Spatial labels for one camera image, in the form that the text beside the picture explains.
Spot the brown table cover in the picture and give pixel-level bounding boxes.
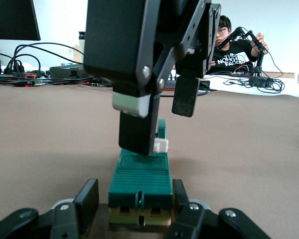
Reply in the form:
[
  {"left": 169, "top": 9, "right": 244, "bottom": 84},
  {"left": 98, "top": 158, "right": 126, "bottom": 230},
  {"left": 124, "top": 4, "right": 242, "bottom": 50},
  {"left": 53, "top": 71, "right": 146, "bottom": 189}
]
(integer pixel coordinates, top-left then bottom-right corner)
[{"left": 0, "top": 83, "right": 299, "bottom": 239}]

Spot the brown cardboard strip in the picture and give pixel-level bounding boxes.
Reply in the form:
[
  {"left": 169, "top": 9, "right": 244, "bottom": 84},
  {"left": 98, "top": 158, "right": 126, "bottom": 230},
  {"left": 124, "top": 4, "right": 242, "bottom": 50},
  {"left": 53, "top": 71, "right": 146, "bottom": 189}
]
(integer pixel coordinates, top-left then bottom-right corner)
[{"left": 263, "top": 71, "right": 295, "bottom": 79}]

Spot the white table sheet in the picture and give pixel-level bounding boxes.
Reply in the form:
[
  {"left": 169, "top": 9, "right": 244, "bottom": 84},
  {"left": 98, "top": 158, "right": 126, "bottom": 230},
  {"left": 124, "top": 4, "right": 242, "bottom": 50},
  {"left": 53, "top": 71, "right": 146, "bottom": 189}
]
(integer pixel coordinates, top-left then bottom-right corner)
[{"left": 204, "top": 72, "right": 299, "bottom": 99}]

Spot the black power supply box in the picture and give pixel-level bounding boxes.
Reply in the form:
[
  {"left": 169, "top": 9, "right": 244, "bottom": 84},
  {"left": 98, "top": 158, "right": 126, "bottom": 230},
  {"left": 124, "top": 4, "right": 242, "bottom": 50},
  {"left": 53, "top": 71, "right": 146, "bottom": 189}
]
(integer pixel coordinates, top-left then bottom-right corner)
[{"left": 49, "top": 64, "right": 87, "bottom": 80}]

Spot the orange black power strip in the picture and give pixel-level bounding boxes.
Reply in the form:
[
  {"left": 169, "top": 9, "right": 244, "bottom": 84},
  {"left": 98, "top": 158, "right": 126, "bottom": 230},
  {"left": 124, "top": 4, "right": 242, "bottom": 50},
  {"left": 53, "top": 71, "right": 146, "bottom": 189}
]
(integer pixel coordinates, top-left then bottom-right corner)
[{"left": 12, "top": 71, "right": 40, "bottom": 79}]

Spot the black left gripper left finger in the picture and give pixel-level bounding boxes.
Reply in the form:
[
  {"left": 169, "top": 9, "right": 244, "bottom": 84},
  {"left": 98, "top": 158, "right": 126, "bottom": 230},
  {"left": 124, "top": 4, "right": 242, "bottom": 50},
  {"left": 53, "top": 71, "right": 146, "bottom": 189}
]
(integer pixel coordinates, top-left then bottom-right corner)
[{"left": 0, "top": 178, "right": 100, "bottom": 239}]

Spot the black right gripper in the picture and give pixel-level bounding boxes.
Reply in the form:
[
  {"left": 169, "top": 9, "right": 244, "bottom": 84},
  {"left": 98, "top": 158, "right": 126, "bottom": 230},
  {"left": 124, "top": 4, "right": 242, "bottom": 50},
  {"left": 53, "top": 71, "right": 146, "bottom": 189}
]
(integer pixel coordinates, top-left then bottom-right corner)
[{"left": 84, "top": 0, "right": 221, "bottom": 156}]

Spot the black monitor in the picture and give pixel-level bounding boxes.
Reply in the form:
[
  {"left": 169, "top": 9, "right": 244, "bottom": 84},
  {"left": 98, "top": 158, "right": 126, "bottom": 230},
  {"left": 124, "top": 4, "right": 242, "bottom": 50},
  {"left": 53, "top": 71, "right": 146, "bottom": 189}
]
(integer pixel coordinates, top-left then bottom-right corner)
[{"left": 0, "top": 0, "right": 41, "bottom": 41}]

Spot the green load switch white handle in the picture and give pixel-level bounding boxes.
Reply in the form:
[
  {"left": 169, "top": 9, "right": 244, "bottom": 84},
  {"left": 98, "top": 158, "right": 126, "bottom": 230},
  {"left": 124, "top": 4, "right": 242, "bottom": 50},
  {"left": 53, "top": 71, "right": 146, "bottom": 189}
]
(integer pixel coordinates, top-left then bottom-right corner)
[{"left": 107, "top": 119, "right": 174, "bottom": 227}]

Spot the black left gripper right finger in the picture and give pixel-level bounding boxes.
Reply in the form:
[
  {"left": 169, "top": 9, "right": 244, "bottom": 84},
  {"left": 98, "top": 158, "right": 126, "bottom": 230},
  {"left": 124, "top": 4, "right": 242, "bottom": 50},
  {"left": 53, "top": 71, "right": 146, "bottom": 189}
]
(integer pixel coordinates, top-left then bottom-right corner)
[{"left": 164, "top": 178, "right": 272, "bottom": 239}]

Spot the white black drink bottle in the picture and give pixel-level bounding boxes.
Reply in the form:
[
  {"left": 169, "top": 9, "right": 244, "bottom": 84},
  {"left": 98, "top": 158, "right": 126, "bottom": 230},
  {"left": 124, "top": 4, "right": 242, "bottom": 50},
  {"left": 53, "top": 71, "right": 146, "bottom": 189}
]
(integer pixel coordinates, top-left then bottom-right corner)
[{"left": 78, "top": 31, "right": 87, "bottom": 54}]

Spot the person in black shirt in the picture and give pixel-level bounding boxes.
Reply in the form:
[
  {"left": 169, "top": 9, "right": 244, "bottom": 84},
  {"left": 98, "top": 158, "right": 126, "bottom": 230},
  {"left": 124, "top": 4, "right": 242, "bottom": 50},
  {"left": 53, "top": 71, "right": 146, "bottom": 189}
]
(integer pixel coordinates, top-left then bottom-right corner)
[{"left": 205, "top": 14, "right": 269, "bottom": 75}]

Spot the black adapter yellow label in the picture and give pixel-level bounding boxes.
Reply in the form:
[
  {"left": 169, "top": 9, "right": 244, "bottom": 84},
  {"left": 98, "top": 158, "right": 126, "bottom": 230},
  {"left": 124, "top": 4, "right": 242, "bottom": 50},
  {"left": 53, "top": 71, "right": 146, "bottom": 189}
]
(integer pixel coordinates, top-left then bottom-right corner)
[{"left": 198, "top": 77, "right": 211, "bottom": 91}]

